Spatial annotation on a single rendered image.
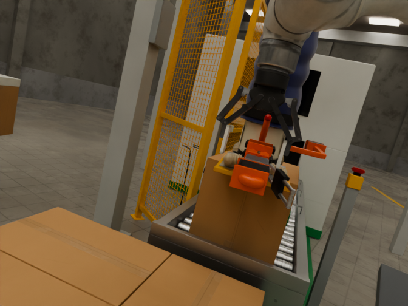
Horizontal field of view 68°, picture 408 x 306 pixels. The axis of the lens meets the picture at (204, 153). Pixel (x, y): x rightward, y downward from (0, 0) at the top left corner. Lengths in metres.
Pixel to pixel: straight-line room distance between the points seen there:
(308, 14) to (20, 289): 0.99
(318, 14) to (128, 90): 1.78
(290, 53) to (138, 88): 1.58
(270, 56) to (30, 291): 0.90
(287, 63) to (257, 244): 0.88
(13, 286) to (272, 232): 0.93
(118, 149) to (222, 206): 1.11
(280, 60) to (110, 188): 1.84
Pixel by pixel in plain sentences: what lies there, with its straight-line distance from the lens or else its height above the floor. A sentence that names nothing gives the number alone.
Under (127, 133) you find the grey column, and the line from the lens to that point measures 2.20.
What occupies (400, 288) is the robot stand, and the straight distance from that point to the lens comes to 1.26.
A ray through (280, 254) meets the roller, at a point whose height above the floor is 0.54.
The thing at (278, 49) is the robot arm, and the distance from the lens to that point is 0.69.
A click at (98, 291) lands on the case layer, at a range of 1.07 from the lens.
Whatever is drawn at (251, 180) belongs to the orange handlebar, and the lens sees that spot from 0.62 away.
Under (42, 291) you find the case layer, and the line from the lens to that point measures 1.06.
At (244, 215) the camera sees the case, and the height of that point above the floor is 0.75.
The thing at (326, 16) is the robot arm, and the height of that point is 1.36.
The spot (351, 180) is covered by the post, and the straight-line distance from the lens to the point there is 1.79.
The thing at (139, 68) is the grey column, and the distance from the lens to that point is 2.18.
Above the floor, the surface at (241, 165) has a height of 1.07.
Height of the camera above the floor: 1.18
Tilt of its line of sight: 9 degrees down
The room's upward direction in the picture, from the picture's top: 14 degrees clockwise
